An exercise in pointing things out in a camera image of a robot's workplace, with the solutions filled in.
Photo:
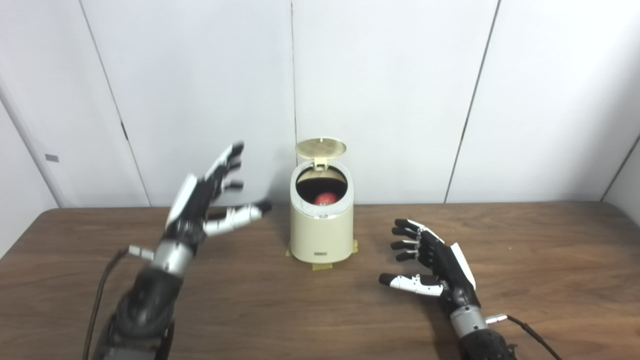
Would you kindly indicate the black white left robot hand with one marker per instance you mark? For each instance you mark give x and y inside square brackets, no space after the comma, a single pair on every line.
[190,210]

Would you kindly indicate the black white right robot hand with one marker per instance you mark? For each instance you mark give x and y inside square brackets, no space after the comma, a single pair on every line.
[450,275]

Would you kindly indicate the cream-colored bin body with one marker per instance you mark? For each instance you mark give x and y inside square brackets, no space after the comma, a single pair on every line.
[321,235]

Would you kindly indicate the red apple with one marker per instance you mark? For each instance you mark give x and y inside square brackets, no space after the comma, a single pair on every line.
[325,199]

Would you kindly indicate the cream round bin lid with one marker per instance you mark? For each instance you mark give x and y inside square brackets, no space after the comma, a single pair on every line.
[320,145]

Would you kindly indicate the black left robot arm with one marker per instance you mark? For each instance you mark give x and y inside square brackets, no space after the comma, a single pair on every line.
[145,305]

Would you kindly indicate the wide yellow tape piece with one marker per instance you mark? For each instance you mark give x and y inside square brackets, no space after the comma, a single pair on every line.
[322,266]

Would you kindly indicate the black wall panel hinge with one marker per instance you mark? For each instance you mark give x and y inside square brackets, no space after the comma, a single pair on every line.
[124,131]

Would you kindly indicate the grey wall label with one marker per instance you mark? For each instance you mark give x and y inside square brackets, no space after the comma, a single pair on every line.
[52,158]

